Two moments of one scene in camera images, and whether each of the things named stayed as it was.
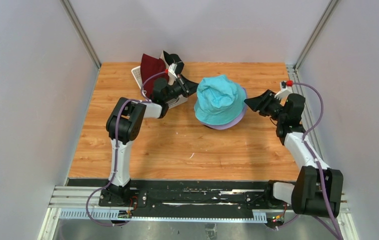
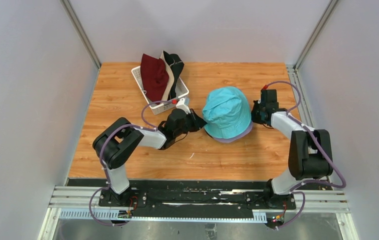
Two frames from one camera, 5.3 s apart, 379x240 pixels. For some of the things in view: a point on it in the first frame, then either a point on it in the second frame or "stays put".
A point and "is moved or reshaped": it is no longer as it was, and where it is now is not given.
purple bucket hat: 224,126 -> 231,139
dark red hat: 150,66 stays put
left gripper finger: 189,87 -> 199,122
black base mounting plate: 136,194 stays put
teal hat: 219,100 is moved or reshaped
